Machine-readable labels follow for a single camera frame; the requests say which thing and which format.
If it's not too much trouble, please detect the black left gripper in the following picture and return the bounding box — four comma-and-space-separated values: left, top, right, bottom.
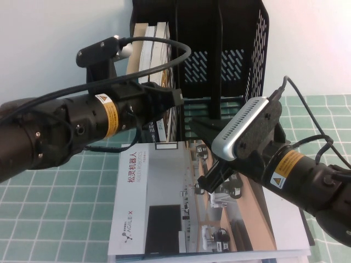
116, 81, 184, 133

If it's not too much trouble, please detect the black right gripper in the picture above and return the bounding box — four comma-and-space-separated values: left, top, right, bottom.
197, 155, 266, 193

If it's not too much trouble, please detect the black spine Chinese title book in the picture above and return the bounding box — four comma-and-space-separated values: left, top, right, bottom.
138, 25, 165, 143

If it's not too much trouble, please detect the black mesh book holder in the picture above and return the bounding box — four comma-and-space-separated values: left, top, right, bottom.
131, 0, 271, 144

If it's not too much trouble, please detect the white AgileX brochure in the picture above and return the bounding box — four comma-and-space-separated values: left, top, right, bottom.
107, 139, 311, 257

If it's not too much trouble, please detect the green checkered tablecloth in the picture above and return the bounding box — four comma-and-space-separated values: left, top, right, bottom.
0, 94, 351, 263

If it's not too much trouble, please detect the thick black left camera cable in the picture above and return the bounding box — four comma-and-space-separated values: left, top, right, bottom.
0, 36, 192, 121

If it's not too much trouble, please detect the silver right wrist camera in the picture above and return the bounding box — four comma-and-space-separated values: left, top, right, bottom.
211, 95, 270, 162

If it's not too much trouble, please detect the black right camera bracket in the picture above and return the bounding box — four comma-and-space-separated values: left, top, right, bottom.
235, 96, 284, 163

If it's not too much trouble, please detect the black camera bracket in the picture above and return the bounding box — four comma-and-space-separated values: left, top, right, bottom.
235, 96, 284, 163
86, 58, 118, 84

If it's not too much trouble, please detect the black left camera bracket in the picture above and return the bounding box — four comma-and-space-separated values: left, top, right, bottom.
86, 58, 118, 84

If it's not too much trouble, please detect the thin black left gripper cable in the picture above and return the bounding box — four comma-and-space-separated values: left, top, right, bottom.
82, 117, 143, 153

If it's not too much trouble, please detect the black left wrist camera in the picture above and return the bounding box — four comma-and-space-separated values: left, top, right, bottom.
76, 36, 134, 68

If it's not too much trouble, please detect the black right camera cable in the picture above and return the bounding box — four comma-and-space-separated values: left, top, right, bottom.
274, 76, 351, 176

